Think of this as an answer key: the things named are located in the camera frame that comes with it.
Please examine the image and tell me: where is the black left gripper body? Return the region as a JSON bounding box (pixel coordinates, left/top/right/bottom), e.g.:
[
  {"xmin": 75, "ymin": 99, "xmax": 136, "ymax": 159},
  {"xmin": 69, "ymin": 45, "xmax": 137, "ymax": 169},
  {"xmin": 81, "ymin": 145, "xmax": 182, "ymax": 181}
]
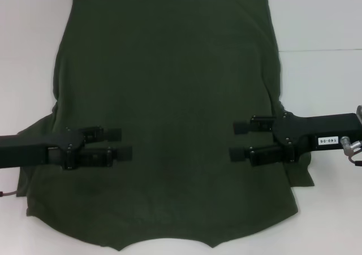
[{"xmin": 0, "ymin": 129, "xmax": 86, "ymax": 170}]

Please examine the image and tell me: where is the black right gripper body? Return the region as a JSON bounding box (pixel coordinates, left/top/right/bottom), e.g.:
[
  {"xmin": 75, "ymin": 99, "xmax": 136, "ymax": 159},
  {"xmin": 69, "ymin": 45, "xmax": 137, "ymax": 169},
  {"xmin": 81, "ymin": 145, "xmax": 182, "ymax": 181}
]
[{"xmin": 270, "ymin": 112, "xmax": 357, "ymax": 164}]

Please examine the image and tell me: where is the dark green shirt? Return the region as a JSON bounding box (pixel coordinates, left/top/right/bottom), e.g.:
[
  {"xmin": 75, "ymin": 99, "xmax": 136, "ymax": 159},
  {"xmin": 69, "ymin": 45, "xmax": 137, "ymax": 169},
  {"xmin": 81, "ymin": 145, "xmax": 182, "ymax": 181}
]
[{"xmin": 15, "ymin": 0, "xmax": 315, "ymax": 249}]

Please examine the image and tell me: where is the right gripper cable with plug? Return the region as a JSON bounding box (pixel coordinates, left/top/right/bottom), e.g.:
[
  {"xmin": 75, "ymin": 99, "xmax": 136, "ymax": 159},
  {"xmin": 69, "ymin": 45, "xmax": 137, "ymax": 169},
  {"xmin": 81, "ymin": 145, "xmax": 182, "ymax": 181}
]
[{"xmin": 341, "ymin": 136, "xmax": 362, "ymax": 168}]

